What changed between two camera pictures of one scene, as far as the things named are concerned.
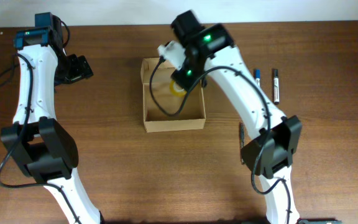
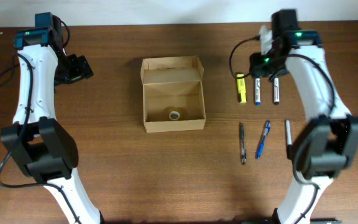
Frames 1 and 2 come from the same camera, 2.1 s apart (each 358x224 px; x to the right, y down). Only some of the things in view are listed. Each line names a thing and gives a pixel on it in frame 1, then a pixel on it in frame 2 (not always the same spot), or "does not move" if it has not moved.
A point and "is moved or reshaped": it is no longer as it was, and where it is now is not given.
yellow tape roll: [178, 90] is moved or reshaped
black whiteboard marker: [276, 88] does not move
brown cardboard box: [192, 116] does not move
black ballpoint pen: [241, 140] does not move
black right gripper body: [188, 74] -> [265, 65]
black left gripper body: [72, 69] does not move
